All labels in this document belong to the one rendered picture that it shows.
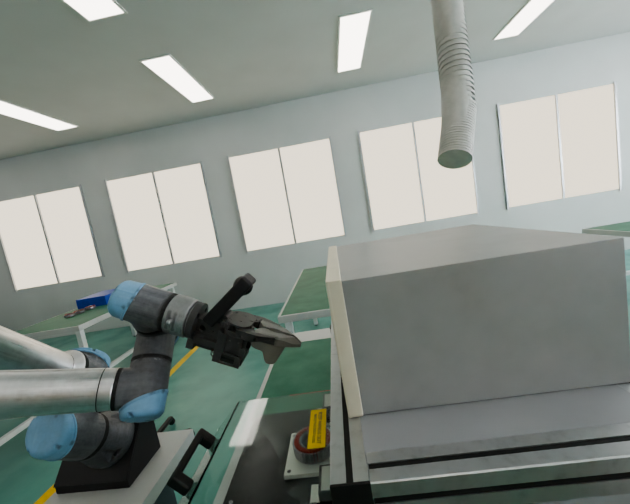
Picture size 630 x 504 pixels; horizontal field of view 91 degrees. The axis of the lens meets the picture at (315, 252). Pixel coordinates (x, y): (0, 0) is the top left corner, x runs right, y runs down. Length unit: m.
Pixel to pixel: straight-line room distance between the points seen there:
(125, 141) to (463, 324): 6.22
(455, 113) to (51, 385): 1.78
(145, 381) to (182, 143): 5.40
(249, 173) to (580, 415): 5.24
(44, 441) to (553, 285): 1.10
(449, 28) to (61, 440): 2.24
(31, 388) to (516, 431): 0.73
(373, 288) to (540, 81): 6.14
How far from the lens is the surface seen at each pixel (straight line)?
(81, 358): 1.08
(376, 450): 0.46
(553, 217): 6.36
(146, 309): 0.65
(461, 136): 1.74
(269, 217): 5.35
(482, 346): 0.50
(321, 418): 0.61
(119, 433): 1.17
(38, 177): 7.37
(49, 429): 1.08
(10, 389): 0.74
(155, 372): 0.70
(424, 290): 0.45
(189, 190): 5.79
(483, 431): 0.49
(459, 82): 1.92
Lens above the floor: 1.41
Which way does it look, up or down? 7 degrees down
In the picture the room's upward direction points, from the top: 10 degrees counter-clockwise
